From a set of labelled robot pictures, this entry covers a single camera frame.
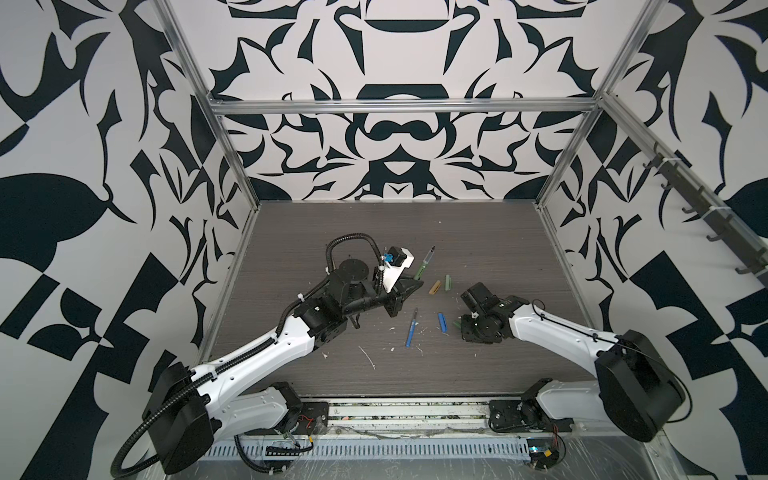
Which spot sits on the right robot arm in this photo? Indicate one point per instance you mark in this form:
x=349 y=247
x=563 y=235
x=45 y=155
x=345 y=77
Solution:
x=631 y=386

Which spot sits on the blue pen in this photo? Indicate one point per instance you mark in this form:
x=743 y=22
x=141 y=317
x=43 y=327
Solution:
x=412 y=328

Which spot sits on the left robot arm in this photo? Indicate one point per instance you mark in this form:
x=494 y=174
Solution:
x=191 y=408

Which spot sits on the blue pen cap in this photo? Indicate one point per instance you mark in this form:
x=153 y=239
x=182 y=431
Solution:
x=442 y=322

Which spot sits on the dark green pen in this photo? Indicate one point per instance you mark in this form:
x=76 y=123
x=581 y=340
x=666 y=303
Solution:
x=425 y=262

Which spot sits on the perforated cable tray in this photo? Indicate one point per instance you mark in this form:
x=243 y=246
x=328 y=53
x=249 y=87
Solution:
x=515 y=449

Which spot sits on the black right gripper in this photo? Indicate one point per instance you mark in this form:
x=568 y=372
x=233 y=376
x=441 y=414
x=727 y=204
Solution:
x=466 y=334

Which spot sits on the metal hook rail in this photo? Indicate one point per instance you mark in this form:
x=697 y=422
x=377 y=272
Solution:
x=724 y=224

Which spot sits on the tan pen cap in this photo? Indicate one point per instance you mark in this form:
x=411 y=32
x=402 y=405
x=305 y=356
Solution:
x=435 y=287

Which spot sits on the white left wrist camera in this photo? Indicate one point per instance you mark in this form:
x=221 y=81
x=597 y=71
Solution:
x=396 y=261

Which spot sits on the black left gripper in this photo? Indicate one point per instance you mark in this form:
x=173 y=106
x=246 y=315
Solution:
x=397 y=294

